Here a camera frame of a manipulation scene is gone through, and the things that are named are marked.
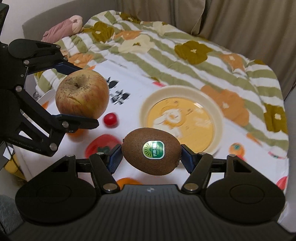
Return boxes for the brown kiwi with sticker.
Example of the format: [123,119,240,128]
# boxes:
[121,128,182,176]

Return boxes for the red cherry tomato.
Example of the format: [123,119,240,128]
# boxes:
[103,113,118,128]

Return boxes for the red yellow apple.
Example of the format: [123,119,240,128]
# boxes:
[55,69,109,119]

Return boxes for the large orange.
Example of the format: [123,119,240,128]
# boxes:
[117,178,142,190]

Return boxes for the grey bed headboard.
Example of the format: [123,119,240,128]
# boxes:
[22,0,118,40]

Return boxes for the pink plush toy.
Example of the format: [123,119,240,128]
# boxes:
[41,15,83,43]

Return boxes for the cream duck plate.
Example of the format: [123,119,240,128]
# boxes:
[139,85,224,155]

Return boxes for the floral striped quilt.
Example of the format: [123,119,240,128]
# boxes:
[34,9,290,151]

